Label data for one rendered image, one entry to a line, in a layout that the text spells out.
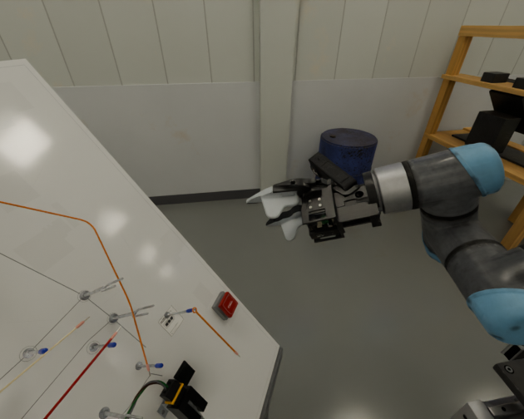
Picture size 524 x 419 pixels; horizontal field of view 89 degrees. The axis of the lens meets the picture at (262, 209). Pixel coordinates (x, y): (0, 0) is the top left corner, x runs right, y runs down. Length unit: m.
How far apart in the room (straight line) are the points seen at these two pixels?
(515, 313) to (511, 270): 0.05
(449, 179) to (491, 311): 0.17
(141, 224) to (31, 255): 0.22
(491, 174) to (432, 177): 0.06
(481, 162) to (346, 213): 0.18
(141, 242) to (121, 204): 0.10
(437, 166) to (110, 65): 2.74
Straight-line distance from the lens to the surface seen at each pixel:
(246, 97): 2.82
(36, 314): 0.61
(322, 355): 1.99
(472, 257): 0.44
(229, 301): 0.79
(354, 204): 0.43
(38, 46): 3.10
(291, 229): 0.50
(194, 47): 2.77
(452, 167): 0.44
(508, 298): 0.41
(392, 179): 0.43
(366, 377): 2.00
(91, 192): 0.69
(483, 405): 0.81
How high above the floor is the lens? 1.75
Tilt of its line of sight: 35 degrees down
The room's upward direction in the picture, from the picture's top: straight up
